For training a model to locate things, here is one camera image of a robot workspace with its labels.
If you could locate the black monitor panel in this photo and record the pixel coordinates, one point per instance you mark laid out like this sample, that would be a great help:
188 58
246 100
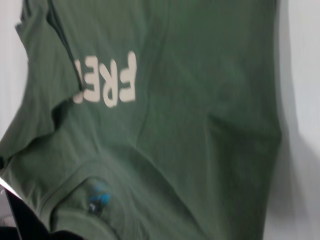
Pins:
25 220

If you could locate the dark green FREE t-shirt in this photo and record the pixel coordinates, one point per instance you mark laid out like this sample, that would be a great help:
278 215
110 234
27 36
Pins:
162 112

